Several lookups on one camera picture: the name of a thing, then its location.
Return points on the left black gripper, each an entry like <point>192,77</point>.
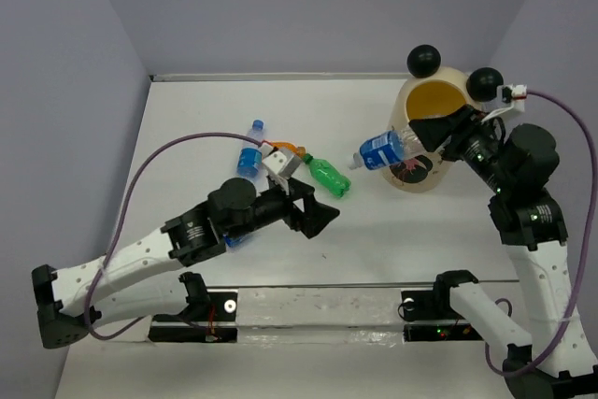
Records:
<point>315,219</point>

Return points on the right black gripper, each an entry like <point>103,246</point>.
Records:
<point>451,131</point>

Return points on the green plastic bottle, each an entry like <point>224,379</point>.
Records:
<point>327,176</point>

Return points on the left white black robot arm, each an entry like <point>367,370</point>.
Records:
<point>152,276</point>

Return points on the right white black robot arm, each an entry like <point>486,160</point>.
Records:
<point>552,359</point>

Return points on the cream bin with black ears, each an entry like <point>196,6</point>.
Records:
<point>433,90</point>

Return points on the orange juice bottle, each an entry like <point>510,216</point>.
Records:
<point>300,151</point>

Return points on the upright-lying blue label water bottle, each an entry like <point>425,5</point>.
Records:
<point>249,160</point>

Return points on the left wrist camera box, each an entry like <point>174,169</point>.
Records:
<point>279,166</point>

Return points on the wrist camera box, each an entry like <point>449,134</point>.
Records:
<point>279,166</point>
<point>508,104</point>

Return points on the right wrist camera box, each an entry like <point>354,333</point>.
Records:
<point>508,104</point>

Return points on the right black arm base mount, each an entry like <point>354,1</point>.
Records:
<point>426,321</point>

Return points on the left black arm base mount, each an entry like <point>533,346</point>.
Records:
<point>213,324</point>

